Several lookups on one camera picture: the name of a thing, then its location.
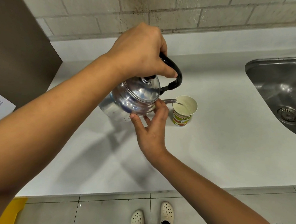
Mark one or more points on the person's left hand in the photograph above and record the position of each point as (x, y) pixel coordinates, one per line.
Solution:
(136, 50)

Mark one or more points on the person's right hand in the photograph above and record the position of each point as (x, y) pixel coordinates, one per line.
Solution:
(153, 133)

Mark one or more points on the person's left thumb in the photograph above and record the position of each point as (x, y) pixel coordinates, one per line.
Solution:
(163, 70)

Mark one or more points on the person's right thumb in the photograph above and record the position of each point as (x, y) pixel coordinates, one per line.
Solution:
(137, 122)

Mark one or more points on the person's left forearm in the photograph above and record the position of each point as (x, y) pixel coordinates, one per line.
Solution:
(44, 129)

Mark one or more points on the person's right forearm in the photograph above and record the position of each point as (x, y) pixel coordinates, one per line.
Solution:
(215, 202)

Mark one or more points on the patterned paper cup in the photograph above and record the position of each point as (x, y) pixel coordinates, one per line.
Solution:
(182, 115)

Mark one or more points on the person's right white clog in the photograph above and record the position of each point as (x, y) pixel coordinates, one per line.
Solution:
(167, 213)

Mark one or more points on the person's white clog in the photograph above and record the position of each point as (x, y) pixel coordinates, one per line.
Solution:
(137, 220)
(167, 213)

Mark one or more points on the person's left white clog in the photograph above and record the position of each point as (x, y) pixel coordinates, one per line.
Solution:
(137, 220)

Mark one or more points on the stainless steel sink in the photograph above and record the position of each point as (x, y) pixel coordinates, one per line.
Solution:
(284, 84)

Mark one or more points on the metal sink drain strainer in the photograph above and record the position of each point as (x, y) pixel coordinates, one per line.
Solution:
(288, 114)

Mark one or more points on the brown cabinet side panel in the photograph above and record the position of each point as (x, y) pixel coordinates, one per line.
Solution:
(19, 47)

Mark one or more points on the yellow plastic object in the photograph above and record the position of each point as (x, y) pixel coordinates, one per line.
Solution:
(10, 213)

